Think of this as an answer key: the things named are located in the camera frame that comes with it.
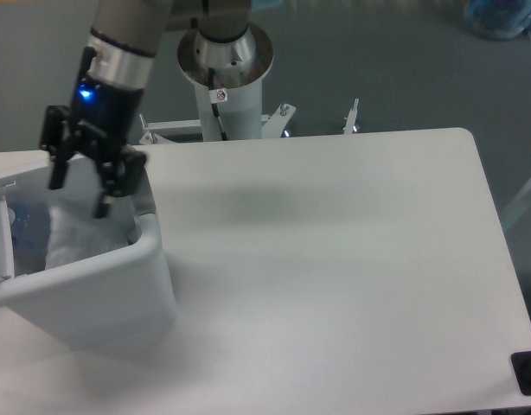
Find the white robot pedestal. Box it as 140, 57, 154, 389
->
177, 22, 273, 142

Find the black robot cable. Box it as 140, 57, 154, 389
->
207, 67, 229, 142

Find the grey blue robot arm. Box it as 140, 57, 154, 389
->
40, 1, 275, 218

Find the crushed clear plastic bottle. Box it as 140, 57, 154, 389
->
8, 201, 51, 275

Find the white frame at right edge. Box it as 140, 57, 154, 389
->
501, 176, 531, 233

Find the white pedestal base frame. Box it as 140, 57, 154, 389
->
138, 97, 361, 146

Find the white green plastic bag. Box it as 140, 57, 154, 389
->
45, 198, 140, 270

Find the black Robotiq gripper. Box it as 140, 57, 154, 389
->
40, 75, 147, 219

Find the white trash can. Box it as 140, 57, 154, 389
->
0, 156, 176, 348

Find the blue plastic bag on floor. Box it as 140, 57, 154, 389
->
463, 1, 531, 41

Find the black device at table edge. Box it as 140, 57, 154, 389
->
510, 351, 531, 396

